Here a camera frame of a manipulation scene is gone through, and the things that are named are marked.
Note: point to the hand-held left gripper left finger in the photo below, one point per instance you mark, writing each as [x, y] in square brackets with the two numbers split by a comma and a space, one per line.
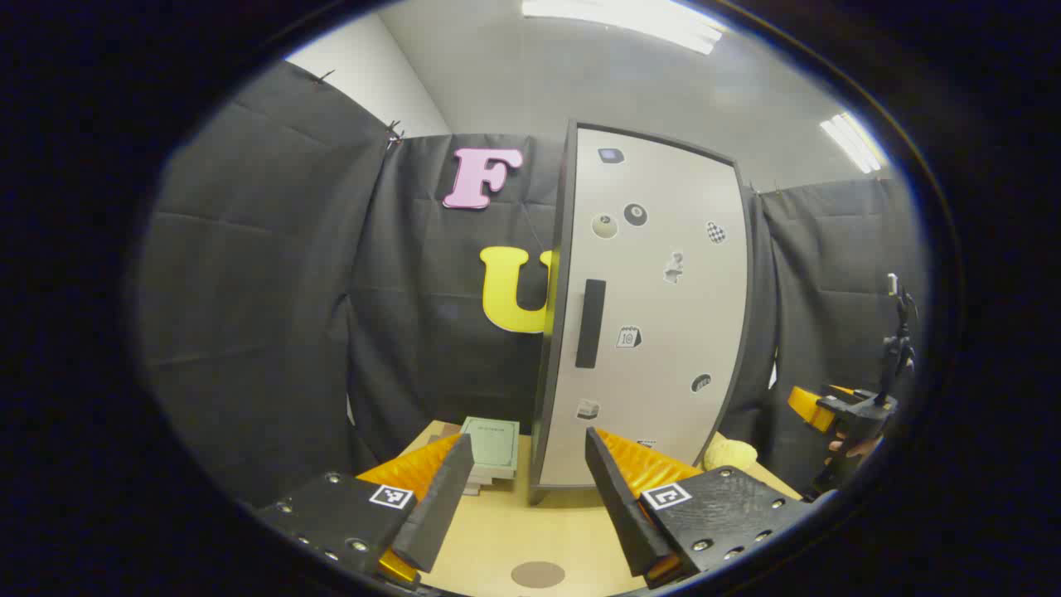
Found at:
[435, 514]

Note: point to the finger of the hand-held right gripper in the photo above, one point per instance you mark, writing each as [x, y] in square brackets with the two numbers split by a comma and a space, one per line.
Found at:
[808, 406]

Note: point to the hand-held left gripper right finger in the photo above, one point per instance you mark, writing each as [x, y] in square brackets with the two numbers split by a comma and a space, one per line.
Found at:
[617, 506]

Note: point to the round brown coaster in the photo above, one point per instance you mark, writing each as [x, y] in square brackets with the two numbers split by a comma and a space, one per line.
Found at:
[538, 575]

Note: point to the brown book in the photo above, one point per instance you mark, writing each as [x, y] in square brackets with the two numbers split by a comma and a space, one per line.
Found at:
[449, 430]

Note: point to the yellow plush ball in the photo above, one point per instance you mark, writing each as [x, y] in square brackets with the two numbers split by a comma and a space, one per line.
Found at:
[731, 454]

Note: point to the green book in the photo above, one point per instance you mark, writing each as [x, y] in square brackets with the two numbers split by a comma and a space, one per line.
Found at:
[493, 444]

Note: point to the long ceiling light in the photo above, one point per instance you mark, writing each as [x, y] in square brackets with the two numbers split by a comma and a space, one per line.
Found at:
[854, 143]
[630, 21]

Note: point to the black backdrop cloth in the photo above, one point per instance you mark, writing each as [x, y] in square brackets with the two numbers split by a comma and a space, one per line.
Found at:
[265, 290]

